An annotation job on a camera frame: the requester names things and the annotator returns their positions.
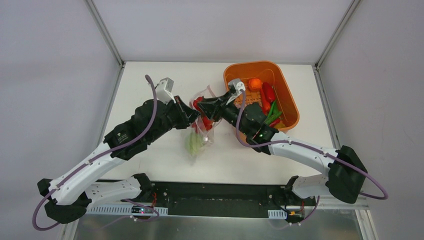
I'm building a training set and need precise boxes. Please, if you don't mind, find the clear pink zip top bag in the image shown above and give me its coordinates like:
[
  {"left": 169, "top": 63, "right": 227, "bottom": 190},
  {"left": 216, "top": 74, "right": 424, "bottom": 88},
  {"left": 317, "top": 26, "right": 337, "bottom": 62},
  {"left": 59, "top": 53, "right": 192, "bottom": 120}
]
[{"left": 182, "top": 85, "right": 220, "bottom": 165}]

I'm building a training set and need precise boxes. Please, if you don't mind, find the red toy lychee bunch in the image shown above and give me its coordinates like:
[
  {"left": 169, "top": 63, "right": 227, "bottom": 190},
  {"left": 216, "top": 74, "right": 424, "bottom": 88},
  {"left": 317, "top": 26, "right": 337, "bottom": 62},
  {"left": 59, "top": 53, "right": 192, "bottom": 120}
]
[{"left": 192, "top": 96, "right": 214, "bottom": 133}]

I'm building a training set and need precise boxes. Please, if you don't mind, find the green toy cabbage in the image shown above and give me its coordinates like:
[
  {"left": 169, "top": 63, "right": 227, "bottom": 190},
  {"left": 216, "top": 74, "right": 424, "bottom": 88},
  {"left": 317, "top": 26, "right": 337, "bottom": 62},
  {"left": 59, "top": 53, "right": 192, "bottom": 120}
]
[{"left": 185, "top": 132, "right": 205, "bottom": 157}]

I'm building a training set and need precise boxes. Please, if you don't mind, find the orange toy tangerine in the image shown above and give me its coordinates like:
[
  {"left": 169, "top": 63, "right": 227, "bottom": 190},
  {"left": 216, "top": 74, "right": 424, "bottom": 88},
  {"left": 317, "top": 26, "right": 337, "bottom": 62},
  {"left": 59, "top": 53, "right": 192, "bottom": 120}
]
[{"left": 247, "top": 78, "right": 263, "bottom": 92}]

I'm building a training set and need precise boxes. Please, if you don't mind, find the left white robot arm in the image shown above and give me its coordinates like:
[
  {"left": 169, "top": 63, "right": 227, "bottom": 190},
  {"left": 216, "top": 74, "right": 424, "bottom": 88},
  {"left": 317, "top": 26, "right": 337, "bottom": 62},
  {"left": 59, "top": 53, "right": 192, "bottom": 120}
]
[{"left": 37, "top": 96, "right": 200, "bottom": 224}]

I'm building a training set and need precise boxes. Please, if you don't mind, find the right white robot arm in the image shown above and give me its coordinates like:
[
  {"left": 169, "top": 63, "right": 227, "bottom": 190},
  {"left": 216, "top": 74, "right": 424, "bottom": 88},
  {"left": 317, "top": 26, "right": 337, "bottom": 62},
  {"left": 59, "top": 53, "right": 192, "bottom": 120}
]
[{"left": 195, "top": 91, "right": 367, "bottom": 205}]

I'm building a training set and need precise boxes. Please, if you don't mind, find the long green toy pepper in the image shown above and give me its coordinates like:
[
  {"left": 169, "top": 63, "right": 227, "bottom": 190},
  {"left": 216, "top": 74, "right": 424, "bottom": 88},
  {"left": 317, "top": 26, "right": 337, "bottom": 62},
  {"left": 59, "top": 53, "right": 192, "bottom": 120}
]
[{"left": 264, "top": 111, "right": 283, "bottom": 125}]

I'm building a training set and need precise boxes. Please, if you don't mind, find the red toy chili pepper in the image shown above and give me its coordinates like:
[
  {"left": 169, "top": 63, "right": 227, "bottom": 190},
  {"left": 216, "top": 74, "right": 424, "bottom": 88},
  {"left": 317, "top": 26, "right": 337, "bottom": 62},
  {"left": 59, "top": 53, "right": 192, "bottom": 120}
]
[{"left": 262, "top": 82, "right": 276, "bottom": 104}]

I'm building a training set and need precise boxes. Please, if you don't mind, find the orange plastic basket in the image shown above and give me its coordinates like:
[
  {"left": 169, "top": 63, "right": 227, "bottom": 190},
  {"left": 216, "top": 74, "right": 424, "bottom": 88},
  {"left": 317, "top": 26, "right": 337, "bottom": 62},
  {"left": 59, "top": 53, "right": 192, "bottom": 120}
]
[{"left": 223, "top": 60, "right": 300, "bottom": 133}]

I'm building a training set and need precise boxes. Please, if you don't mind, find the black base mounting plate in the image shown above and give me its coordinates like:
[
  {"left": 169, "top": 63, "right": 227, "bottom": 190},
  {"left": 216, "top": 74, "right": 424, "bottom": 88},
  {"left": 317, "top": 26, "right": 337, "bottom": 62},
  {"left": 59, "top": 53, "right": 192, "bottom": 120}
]
[{"left": 133, "top": 181, "right": 316, "bottom": 219}]

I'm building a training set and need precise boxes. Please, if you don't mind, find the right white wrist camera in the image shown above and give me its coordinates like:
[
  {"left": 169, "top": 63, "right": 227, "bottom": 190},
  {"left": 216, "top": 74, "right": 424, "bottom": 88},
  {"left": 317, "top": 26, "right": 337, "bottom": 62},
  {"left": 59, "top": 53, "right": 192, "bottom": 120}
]
[{"left": 227, "top": 78, "right": 246, "bottom": 98}]

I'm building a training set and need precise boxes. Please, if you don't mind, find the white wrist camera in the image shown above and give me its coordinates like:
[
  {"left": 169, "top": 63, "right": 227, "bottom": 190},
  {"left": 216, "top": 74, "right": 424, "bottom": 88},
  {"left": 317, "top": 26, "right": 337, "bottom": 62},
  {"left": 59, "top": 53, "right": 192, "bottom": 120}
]
[
  {"left": 227, "top": 78, "right": 246, "bottom": 98},
  {"left": 155, "top": 77, "right": 174, "bottom": 104}
]

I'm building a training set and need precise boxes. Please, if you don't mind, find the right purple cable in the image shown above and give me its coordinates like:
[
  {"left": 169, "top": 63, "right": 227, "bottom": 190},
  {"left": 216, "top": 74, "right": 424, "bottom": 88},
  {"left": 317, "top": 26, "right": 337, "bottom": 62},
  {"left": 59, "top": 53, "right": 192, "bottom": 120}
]
[{"left": 235, "top": 89, "right": 389, "bottom": 229}]

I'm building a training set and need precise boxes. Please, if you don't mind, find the purple cable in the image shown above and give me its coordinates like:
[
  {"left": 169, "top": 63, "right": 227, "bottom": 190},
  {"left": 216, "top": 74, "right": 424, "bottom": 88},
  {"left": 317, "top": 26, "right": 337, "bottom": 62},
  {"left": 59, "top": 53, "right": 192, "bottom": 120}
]
[
  {"left": 235, "top": 89, "right": 389, "bottom": 229},
  {"left": 31, "top": 74, "right": 161, "bottom": 232}
]

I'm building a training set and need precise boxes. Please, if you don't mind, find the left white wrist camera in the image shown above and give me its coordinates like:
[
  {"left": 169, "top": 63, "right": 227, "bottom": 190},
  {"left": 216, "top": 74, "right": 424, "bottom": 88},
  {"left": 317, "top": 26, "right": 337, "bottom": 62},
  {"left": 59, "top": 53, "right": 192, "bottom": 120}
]
[{"left": 155, "top": 77, "right": 174, "bottom": 104}]

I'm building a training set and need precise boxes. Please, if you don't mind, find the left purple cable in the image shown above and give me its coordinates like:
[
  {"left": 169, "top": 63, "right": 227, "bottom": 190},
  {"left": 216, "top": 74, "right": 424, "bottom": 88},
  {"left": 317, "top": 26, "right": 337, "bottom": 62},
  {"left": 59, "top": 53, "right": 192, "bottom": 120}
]
[{"left": 31, "top": 74, "right": 161, "bottom": 232}]

